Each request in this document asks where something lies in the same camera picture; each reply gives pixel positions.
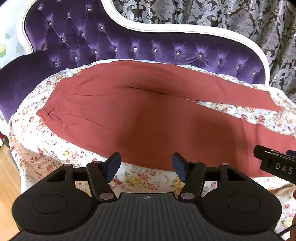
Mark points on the green wall sticker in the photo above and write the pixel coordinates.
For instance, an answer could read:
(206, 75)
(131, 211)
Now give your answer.
(5, 47)

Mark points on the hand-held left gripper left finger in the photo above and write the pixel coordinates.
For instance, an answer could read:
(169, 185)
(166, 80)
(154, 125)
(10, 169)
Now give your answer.
(113, 163)

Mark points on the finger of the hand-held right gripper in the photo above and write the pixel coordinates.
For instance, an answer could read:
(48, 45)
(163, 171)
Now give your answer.
(275, 165)

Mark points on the grey damask curtain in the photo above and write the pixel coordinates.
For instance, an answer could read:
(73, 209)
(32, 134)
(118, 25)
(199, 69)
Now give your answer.
(242, 18)

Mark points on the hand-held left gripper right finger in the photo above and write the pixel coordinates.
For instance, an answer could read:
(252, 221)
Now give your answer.
(179, 167)

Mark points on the floral printed blanket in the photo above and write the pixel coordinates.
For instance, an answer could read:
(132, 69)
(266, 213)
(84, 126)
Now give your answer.
(34, 141)

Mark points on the terracotta red pants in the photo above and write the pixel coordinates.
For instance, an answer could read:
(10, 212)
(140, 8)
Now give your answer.
(148, 120)

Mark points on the purple tufted sofa white frame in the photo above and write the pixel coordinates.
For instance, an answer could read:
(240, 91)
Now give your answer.
(97, 41)

